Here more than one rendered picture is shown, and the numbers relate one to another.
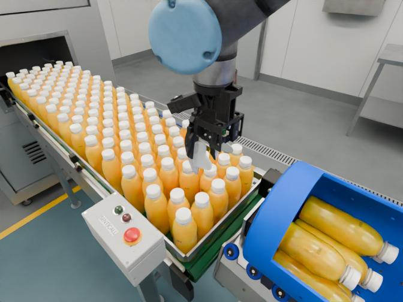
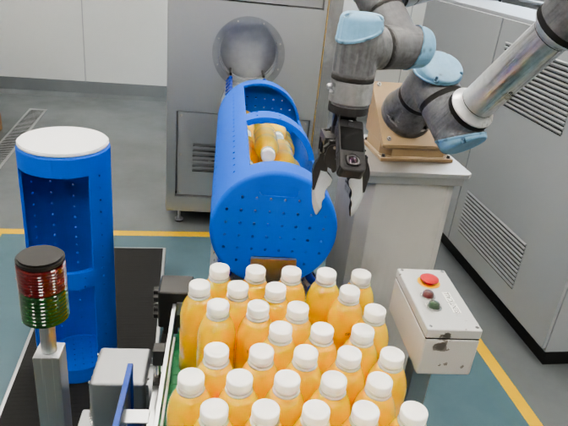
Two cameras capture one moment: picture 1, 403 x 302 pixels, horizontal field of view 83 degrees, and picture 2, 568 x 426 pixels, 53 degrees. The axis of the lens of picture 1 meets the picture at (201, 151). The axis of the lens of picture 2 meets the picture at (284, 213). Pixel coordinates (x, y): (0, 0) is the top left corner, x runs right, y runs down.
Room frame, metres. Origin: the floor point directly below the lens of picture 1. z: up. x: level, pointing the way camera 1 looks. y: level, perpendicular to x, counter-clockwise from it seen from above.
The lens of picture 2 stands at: (1.21, 0.55, 1.67)
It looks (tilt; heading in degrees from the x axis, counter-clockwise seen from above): 25 degrees down; 220
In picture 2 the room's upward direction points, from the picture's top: 6 degrees clockwise
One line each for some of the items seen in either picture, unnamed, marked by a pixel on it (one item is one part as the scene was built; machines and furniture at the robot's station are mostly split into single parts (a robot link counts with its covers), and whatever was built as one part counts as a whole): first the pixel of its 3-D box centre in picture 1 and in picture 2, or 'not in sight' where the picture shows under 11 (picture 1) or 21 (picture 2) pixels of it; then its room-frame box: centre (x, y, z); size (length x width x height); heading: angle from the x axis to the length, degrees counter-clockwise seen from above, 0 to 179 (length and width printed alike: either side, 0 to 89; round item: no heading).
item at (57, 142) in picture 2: not in sight; (63, 141); (0.38, -1.10, 1.03); 0.28 x 0.28 x 0.01
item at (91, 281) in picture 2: not in sight; (72, 260); (0.38, -1.10, 0.59); 0.28 x 0.28 x 0.88
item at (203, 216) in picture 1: (201, 220); (320, 314); (0.41, 0.00, 0.99); 0.07 x 0.07 x 0.18
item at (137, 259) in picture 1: (125, 234); (431, 318); (0.32, 0.19, 1.05); 0.20 x 0.10 x 0.10; 48
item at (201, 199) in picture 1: (201, 199); (326, 275); (0.41, 0.00, 1.08); 0.04 x 0.04 x 0.02
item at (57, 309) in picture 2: not in sight; (44, 301); (0.92, -0.11, 1.18); 0.06 x 0.06 x 0.05
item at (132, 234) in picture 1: (132, 235); (428, 279); (0.28, 0.16, 1.11); 0.04 x 0.04 x 0.01
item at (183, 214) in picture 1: (183, 215); (361, 276); (0.35, 0.05, 1.08); 0.04 x 0.04 x 0.02
